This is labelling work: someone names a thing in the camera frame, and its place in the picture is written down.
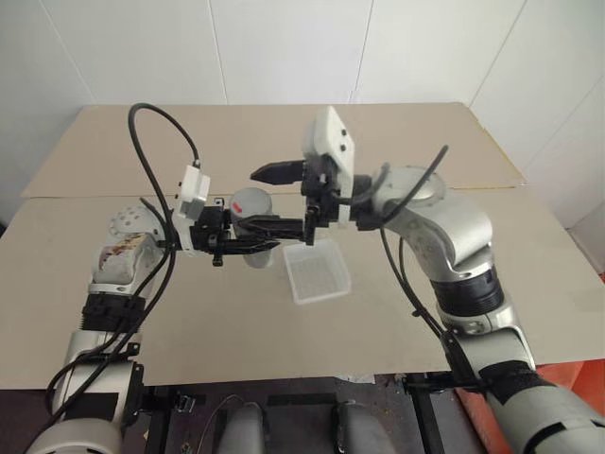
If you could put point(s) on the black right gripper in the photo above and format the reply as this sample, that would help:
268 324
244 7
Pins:
316 191

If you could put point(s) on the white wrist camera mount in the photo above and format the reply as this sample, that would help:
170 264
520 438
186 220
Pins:
194 186
331 137

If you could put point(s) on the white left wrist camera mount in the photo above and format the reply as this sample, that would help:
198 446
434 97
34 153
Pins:
194 186

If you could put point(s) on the orange box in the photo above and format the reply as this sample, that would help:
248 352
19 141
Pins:
567 376

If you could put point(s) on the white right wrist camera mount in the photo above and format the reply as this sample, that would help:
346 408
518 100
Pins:
331 137

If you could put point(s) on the dark grey rounded shape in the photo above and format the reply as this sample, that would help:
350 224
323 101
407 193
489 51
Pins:
243 428
364 428

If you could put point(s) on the grey translucent plastic jar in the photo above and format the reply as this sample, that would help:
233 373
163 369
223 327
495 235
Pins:
257 260

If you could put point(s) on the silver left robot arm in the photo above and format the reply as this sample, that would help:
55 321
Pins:
94 378

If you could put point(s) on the large beige cardboard sheet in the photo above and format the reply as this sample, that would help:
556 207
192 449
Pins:
236 331

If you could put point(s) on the clear plastic box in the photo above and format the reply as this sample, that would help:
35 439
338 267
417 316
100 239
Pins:
316 276

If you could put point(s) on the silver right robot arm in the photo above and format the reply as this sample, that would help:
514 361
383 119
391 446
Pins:
465 227

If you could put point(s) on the grey round jar lid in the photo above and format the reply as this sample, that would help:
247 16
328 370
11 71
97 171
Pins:
255 198

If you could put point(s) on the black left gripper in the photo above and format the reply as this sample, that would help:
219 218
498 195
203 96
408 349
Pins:
208 232

